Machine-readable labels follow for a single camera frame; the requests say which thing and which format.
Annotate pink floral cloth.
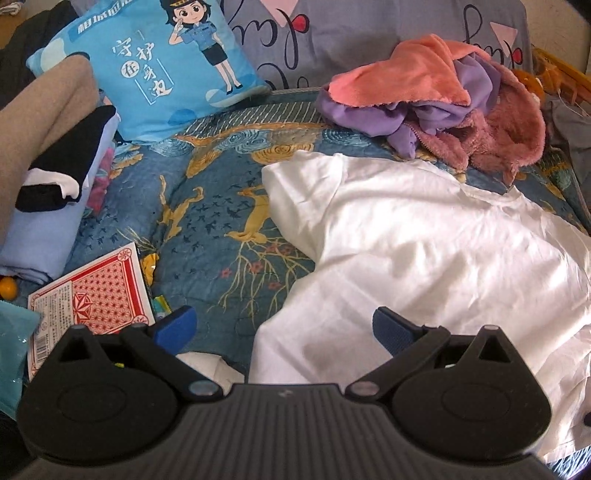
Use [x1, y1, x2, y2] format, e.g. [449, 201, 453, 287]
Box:
[85, 148, 116, 217]

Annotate teal plastic bag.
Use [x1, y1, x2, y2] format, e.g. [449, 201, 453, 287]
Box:
[0, 300, 42, 418]

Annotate coral pink fleece garment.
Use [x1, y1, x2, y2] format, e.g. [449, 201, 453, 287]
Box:
[328, 34, 492, 109]

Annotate blue cartoon printed pillow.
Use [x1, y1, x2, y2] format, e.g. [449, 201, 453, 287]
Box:
[25, 0, 273, 144]

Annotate grey script printed bedding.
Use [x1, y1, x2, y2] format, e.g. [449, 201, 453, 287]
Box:
[219, 0, 536, 93]

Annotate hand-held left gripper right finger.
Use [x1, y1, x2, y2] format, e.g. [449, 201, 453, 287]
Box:
[348, 307, 527, 401]

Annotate red patterned card box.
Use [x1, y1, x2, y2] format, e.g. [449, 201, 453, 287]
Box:
[27, 242, 155, 381]

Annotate light blue folded cloth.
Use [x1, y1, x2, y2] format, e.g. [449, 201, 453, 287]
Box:
[0, 124, 116, 284]

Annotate purple garment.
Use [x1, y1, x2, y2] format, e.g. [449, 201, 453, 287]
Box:
[321, 51, 502, 160]

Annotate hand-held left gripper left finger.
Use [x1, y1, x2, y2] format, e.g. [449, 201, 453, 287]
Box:
[46, 305, 225, 402]

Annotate white tissue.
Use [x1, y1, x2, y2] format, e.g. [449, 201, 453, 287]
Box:
[175, 352, 247, 386]

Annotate dark garment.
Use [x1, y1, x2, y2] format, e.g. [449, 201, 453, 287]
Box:
[0, 0, 79, 109]

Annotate grey garment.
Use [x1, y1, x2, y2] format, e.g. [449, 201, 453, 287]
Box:
[542, 95, 591, 208]

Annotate white t-shirt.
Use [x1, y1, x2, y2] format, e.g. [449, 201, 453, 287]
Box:
[249, 150, 591, 467]

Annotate blue patterned deer blanket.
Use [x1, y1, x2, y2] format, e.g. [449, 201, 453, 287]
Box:
[78, 88, 591, 393]

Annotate black and white garment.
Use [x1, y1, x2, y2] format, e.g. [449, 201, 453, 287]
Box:
[14, 105, 122, 213]

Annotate orange clothes hangers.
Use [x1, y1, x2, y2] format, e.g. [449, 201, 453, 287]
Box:
[531, 46, 591, 107]

